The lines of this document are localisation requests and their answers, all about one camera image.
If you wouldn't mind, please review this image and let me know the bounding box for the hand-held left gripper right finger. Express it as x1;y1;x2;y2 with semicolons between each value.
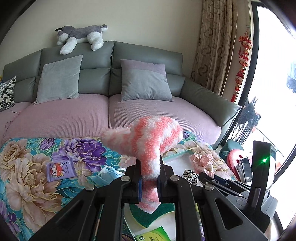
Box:
157;160;270;241

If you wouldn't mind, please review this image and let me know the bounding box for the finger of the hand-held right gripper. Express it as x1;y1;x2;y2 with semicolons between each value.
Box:
198;172;245;198
214;174;251;191

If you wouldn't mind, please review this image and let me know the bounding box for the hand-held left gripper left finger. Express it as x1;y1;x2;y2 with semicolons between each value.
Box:
30;160;142;241

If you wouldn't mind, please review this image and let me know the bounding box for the green and yellow sponge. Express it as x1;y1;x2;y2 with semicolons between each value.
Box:
129;203;176;229

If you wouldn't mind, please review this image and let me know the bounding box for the white tray with green rim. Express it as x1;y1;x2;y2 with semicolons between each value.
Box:
124;149;195;241

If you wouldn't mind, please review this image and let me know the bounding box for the pink white striped fuzzy sock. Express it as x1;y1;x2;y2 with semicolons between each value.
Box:
101;116;184;214

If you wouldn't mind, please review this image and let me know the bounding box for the leopard print scrunchie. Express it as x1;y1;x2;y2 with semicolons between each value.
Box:
181;169;199;186

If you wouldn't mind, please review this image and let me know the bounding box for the pink floral scrunchie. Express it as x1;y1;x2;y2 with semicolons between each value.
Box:
190;152;223;176

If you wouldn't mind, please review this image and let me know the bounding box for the red stool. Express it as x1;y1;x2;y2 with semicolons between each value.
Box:
227;149;243;172

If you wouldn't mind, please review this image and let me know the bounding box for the blue face mask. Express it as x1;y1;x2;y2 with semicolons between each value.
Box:
89;166;126;188

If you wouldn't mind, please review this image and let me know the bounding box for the dark green bin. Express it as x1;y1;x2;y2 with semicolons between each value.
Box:
220;139;243;158

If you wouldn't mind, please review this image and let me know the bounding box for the green tissue packet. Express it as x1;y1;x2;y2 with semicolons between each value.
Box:
135;227;173;241

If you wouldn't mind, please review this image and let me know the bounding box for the black drying rack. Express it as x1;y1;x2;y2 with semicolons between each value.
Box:
233;96;262;144

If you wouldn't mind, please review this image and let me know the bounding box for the purple wet wipes packet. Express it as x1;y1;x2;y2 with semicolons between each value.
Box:
47;161;76;182

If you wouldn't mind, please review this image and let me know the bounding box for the pink sofa cover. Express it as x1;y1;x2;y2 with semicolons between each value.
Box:
0;94;222;145

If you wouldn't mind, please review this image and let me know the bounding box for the grey cushion with lilac band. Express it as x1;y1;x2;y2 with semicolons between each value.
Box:
120;59;174;102

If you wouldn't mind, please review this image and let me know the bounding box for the glass balcony door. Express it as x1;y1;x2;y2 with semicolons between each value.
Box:
240;0;296;167

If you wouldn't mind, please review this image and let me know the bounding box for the floral printed blanket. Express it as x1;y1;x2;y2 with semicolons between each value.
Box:
0;131;234;241

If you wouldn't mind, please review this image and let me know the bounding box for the hanging dark blue garment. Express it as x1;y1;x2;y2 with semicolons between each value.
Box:
286;62;296;93

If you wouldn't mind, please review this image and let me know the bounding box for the red hanging ornament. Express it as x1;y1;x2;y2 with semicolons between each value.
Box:
231;32;253;102

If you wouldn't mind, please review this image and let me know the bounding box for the beige patterned curtain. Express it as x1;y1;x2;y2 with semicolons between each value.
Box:
191;0;238;96

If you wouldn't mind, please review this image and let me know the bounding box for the grey sofa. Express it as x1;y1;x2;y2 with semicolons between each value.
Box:
0;40;242;149

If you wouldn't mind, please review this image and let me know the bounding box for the plain grey cushion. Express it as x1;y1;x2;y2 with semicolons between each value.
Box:
34;55;84;105

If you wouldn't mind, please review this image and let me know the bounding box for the grey white husky plush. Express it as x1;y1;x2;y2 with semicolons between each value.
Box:
55;24;109;55

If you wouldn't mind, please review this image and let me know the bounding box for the black white patterned pillow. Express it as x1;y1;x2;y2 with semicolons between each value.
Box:
0;76;17;112

